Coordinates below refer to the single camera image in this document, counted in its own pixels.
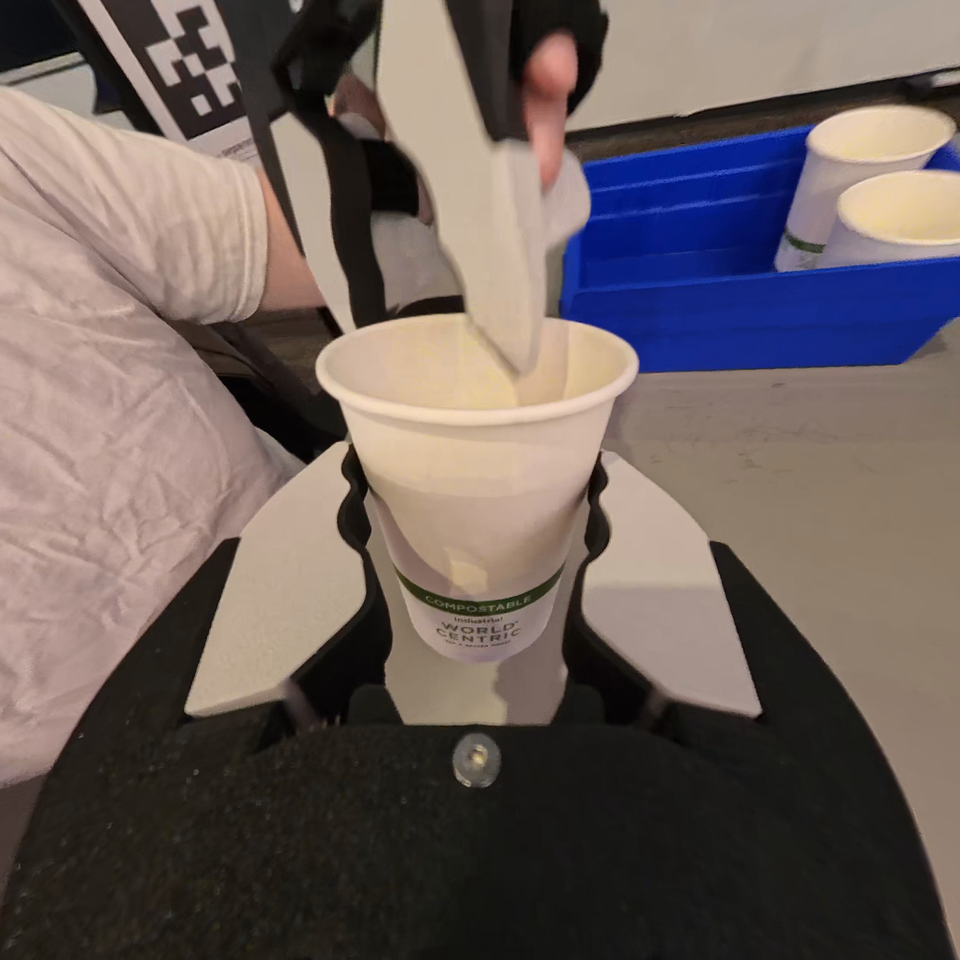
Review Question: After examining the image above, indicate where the white paper cup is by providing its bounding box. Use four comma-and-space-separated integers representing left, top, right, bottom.
776, 102, 957, 274
315, 312, 640, 666
818, 170, 960, 268

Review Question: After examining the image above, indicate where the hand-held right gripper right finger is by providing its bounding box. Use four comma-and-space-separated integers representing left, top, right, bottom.
563, 453, 763, 721

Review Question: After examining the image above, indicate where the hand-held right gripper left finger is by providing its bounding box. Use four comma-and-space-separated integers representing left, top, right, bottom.
185, 447, 394, 721

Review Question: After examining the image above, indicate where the black white marker board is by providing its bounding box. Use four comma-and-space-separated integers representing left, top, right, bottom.
75, 0, 301, 159

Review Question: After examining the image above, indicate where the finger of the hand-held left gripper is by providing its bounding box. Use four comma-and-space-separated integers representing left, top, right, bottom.
375, 0, 549, 376
270, 102, 391, 334

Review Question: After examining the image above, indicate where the blue plastic bin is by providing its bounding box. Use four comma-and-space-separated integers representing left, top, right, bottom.
560, 125, 960, 373

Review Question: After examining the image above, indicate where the person's left forearm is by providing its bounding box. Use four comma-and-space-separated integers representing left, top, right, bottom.
255, 165, 324, 313

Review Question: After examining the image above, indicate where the black chair armrest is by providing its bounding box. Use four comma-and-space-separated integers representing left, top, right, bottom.
218, 318, 349, 460

